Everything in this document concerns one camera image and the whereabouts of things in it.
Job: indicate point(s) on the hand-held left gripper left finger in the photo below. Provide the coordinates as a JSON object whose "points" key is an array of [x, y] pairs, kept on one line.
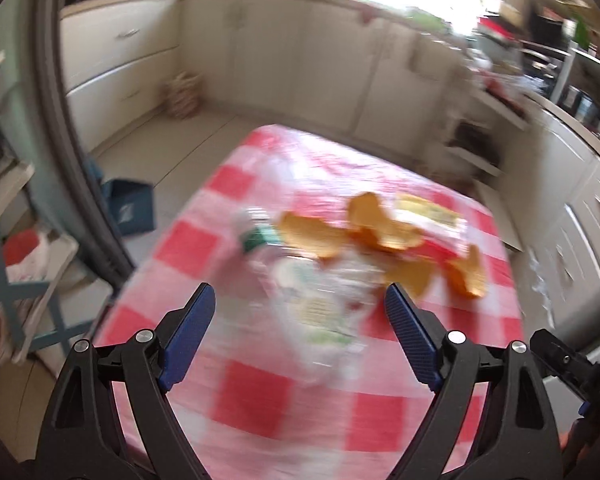
{"points": [[190, 330]]}

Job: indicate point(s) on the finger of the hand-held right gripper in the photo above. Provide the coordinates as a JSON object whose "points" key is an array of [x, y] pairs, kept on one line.
{"points": [[565, 360]]}

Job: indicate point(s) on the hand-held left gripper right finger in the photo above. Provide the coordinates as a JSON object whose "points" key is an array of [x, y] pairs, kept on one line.
{"points": [[410, 335]]}

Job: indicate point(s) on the orange round cloth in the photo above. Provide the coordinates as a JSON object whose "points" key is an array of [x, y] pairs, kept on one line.
{"points": [[467, 272]]}

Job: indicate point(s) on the clear plastic bottle green cap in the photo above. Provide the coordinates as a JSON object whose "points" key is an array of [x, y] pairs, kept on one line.
{"points": [[320, 310]]}

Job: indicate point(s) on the yellow snack packet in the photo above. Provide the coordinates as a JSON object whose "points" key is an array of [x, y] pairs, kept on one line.
{"points": [[425, 210]]}

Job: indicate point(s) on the clear plastic scrap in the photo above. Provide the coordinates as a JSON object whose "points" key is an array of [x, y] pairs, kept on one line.
{"points": [[540, 280]]}

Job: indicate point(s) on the red checkered tablecloth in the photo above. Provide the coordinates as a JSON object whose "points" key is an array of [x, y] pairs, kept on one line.
{"points": [[260, 400]]}

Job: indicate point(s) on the green and white wrapper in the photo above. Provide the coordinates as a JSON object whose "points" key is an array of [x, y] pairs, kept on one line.
{"points": [[255, 237]]}

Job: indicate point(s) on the orange cloth middle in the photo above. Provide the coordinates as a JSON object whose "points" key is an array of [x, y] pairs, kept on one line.
{"points": [[375, 220]]}

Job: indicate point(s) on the blue bin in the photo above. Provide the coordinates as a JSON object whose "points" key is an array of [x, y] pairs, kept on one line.
{"points": [[130, 205]]}

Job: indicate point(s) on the orange cloth left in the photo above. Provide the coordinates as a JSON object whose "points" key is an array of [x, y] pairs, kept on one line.
{"points": [[310, 235]]}

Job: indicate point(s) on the white and red plastic bag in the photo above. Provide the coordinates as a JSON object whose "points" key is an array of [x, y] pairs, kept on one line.
{"points": [[27, 255]]}

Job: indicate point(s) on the grey wooden chair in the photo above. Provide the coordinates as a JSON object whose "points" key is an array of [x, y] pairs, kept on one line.
{"points": [[10, 290]]}

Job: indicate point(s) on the white shelf cart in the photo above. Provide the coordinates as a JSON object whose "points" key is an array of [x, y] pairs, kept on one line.
{"points": [[480, 125]]}

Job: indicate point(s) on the floral fabric bag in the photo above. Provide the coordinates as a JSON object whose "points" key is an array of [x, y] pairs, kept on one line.
{"points": [[182, 95]]}

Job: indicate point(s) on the cream drawer cabinet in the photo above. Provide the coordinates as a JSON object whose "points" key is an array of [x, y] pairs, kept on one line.
{"points": [[115, 60]]}

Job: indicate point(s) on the cream door cabinets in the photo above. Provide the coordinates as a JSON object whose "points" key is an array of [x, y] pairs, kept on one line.
{"points": [[305, 60]]}

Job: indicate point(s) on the black stove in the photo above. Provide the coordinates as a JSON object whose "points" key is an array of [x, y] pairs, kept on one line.
{"points": [[547, 55]]}

